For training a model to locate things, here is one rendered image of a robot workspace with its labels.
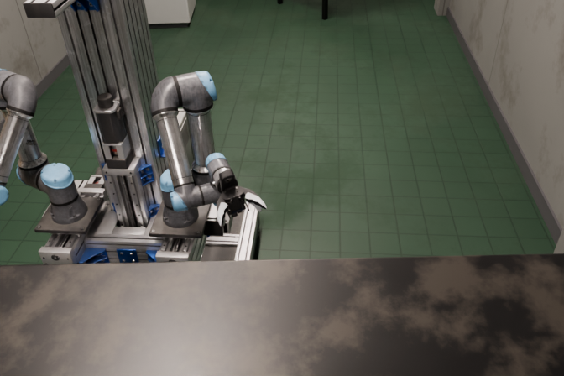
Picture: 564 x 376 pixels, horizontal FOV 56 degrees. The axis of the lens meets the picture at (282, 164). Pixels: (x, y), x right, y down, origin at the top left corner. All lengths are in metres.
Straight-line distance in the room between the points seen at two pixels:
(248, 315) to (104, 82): 1.62
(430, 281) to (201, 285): 0.30
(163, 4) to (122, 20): 5.01
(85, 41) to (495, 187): 3.17
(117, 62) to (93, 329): 1.53
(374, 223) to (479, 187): 0.93
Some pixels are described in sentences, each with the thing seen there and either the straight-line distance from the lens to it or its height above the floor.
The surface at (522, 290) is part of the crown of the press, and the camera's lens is 0.75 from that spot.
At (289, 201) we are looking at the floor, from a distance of 3.94.
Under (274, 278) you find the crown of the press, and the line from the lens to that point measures 0.71.
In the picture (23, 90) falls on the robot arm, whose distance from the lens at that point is 2.16.
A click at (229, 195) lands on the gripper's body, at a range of 1.70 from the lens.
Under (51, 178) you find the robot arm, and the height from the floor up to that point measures 1.26.
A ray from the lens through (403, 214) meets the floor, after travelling 3.89.
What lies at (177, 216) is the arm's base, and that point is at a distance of 2.23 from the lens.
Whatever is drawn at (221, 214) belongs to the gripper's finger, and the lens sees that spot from 1.65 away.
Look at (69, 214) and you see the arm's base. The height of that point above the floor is 1.08.
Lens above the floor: 2.54
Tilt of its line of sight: 36 degrees down
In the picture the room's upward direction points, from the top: 2 degrees counter-clockwise
